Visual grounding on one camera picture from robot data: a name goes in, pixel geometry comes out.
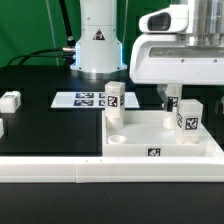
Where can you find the white square table top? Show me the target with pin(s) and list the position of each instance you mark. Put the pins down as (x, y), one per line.
(143, 135)

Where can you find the white part at left edge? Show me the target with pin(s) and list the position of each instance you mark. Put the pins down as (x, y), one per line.
(1, 128)

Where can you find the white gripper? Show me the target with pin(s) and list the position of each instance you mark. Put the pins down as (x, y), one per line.
(180, 44)

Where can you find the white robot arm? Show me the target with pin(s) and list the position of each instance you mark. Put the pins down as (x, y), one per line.
(98, 53)

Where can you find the white L-shaped obstacle fence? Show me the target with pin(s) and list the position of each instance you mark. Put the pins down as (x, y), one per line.
(111, 169)

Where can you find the white marker sheet with tags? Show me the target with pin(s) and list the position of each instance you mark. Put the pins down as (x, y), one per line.
(67, 100)

